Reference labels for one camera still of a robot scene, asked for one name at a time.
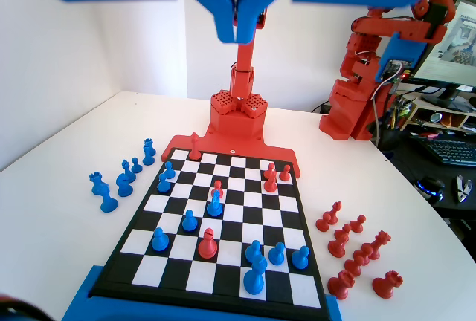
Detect red arm base plate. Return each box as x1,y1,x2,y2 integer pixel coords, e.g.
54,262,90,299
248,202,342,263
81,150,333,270
160,133,302,181

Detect black computer monitor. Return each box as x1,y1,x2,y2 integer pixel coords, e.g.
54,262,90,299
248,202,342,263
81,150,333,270
411,0,476,101

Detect blue controller board holder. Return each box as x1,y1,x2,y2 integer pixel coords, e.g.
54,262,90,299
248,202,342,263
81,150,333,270
375,33,428,85

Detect red rook chess piece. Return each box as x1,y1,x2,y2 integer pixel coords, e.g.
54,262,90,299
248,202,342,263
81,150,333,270
372,269,405,299
327,269,357,300

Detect black computer mouse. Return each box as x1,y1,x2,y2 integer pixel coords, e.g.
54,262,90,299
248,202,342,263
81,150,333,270
413,175,446,204

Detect red queen chess piece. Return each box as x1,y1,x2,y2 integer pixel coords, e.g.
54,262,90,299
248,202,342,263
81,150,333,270
366,230,393,262

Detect large red piece front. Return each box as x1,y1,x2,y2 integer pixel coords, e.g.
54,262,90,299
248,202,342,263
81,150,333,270
188,132,202,161

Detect black pen holder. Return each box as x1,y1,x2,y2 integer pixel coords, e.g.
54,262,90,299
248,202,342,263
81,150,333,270
377,97,412,149

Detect black desk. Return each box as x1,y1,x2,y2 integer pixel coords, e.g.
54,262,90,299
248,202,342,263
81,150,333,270
371,86,476,247

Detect grey handled cutting pliers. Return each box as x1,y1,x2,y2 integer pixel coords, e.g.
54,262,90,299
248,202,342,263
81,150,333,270
451,174,474,203

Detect blue arm base plate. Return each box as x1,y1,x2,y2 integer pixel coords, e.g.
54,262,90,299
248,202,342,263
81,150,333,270
62,264,345,321

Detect red knight chess piece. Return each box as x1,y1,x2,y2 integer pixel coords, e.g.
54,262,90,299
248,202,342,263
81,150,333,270
327,224,353,259

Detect wooden desk shelf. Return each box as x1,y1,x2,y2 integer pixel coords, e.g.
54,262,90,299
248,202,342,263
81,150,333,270
399,92,476,132

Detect blue king chess piece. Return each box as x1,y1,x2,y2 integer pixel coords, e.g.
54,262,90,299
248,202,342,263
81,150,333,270
242,256,268,296

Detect black keyboard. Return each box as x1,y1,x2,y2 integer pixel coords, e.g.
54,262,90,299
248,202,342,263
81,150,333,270
418,135,476,168

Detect black white chessboard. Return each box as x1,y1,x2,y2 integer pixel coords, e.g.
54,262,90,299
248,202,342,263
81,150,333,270
89,146,332,319

